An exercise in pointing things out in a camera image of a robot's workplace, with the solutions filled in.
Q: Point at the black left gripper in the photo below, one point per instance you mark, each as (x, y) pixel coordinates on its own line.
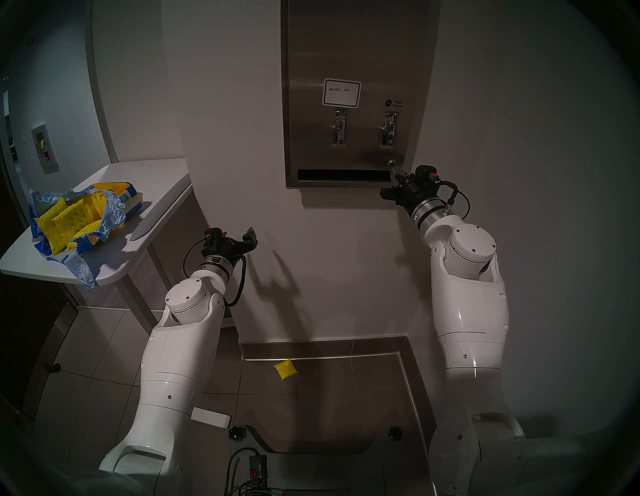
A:
(232, 247)

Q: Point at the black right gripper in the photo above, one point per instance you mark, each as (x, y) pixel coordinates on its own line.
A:
(410, 192)

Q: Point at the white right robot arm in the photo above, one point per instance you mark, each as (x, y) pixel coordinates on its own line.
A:
(475, 310)

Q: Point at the grey robot base platform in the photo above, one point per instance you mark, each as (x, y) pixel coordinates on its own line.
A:
(325, 475)

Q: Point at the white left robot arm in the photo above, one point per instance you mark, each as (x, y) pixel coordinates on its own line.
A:
(175, 360)

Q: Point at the chrome dispenser lever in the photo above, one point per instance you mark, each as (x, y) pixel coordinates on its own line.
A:
(340, 128)
(389, 129)

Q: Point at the free tampon sticker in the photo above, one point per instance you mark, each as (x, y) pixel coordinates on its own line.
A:
(395, 103)

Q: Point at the white overbed table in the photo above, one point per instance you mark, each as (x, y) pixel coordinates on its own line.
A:
(155, 177)

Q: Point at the white label blue border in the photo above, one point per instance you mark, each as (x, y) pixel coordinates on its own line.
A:
(341, 93)

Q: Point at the torn blue pad package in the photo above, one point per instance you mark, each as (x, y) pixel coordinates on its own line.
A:
(112, 210)

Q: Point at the yellow wrapped sanitary pad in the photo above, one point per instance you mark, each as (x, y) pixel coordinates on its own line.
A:
(85, 232)
(80, 215)
(52, 227)
(285, 370)

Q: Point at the black star knob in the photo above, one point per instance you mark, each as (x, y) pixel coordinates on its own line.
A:
(395, 433)
(238, 433)

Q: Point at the dark cabinet with steel edge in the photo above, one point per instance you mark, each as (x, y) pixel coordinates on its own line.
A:
(25, 345)

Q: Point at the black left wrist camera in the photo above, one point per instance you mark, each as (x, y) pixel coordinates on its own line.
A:
(214, 237)

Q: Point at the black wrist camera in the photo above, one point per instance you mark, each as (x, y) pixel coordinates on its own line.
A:
(214, 237)
(425, 175)

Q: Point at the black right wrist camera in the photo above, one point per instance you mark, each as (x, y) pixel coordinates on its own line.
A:
(425, 175)

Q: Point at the grey wall alarm panel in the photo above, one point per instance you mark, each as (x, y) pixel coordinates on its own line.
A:
(45, 148)

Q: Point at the black power box red switch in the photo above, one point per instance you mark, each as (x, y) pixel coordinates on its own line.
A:
(258, 467)

